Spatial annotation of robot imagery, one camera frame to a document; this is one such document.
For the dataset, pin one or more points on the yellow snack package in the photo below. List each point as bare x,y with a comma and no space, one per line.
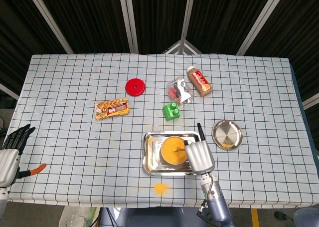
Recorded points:
112,109

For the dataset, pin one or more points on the black and silver left hand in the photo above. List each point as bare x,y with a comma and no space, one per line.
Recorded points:
8,165

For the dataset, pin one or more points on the red round disc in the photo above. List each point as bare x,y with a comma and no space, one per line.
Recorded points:
135,87

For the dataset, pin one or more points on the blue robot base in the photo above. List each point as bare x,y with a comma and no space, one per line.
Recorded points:
149,218

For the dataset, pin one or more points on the clear plastic box with toys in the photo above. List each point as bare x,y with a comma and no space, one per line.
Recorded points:
180,92

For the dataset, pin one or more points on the clear plastic bag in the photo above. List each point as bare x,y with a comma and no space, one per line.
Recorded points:
74,218

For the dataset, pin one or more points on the silver spoon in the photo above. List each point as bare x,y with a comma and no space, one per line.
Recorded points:
178,150

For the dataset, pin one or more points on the brown drink bottle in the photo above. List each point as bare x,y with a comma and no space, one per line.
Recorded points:
200,81

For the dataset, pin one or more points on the black folding screen white frame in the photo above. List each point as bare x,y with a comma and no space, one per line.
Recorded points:
94,17

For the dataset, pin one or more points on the green toy block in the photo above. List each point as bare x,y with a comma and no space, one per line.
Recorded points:
170,112

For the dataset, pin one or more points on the stainless steel tray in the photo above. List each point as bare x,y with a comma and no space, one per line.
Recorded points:
149,167

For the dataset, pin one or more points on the checkered white tablecloth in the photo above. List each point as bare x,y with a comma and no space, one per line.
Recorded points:
74,149

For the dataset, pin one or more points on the bowl of yellow powder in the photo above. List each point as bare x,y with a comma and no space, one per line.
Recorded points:
172,157

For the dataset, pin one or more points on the small steel plate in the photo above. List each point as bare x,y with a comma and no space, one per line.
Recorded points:
227,134

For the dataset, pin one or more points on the black and silver right hand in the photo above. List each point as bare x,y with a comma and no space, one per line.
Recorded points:
200,157

